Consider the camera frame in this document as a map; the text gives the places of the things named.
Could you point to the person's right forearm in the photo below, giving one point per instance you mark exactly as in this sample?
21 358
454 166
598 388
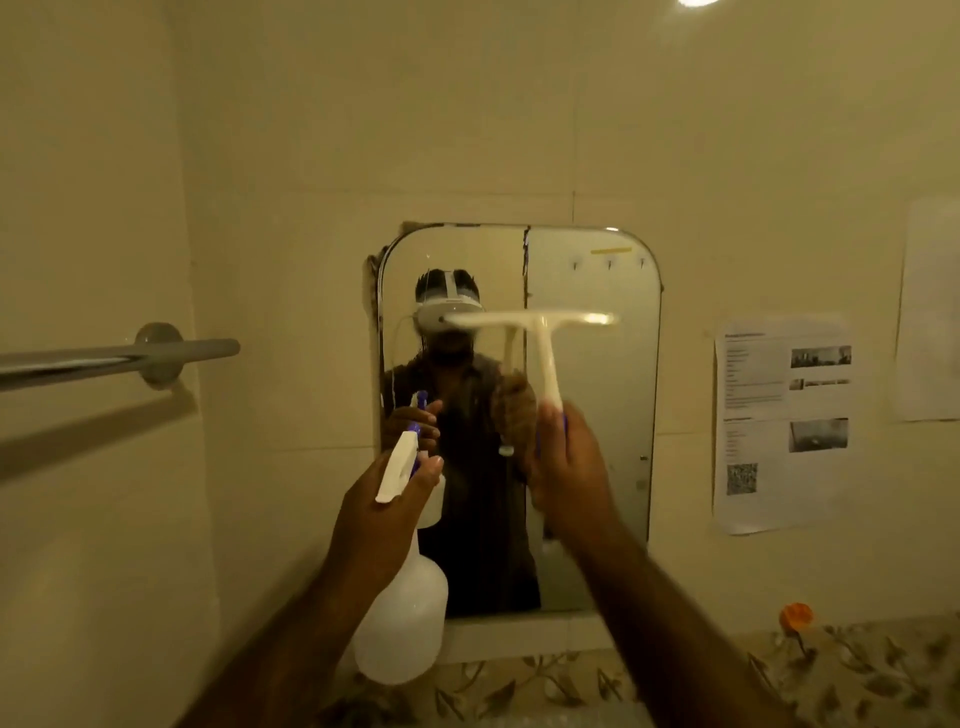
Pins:
675 637

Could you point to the person's right hand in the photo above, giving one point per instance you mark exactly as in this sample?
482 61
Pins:
570 472

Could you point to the person's left forearm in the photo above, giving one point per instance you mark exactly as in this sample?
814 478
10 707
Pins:
277 660

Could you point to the wall mirror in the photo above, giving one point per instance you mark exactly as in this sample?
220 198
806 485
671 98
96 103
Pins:
592 390

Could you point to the person's left hand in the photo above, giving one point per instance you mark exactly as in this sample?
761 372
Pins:
375 525

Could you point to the person's left fingers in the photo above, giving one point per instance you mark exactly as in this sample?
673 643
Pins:
429 480

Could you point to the white squeegee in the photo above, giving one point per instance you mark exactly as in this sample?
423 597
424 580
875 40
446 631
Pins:
540 337

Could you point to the printed paper notice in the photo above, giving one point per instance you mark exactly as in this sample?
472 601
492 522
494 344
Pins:
780 420

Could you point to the metal towel bar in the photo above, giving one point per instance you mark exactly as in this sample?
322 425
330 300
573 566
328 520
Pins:
97 360

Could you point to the white spray bottle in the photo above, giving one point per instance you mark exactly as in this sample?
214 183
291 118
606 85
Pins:
401 600

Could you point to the ceiling light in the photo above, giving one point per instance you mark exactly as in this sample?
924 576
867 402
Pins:
697 2

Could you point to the blank white paper sheet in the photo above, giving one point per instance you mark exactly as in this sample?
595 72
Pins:
930 307

